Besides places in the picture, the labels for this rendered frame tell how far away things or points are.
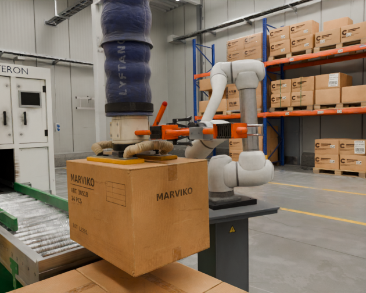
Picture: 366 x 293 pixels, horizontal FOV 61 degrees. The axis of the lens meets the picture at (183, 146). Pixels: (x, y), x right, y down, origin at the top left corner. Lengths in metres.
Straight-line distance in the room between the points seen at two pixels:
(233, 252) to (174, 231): 0.74
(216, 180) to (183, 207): 0.61
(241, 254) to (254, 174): 0.49
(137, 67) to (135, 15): 0.22
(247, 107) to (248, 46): 7.86
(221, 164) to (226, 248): 0.50
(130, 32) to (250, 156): 0.96
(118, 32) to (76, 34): 10.51
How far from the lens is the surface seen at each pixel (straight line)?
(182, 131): 1.17
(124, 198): 1.20
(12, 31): 11.15
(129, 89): 1.41
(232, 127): 1.00
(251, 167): 1.87
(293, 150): 10.23
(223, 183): 1.89
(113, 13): 1.48
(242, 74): 1.91
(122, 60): 1.44
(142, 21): 1.49
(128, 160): 1.30
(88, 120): 11.64
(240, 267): 2.05
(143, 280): 1.52
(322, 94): 8.54
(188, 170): 1.31
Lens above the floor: 1.22
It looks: 3 degrees down
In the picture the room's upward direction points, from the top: 1 degrees counter-clockwise
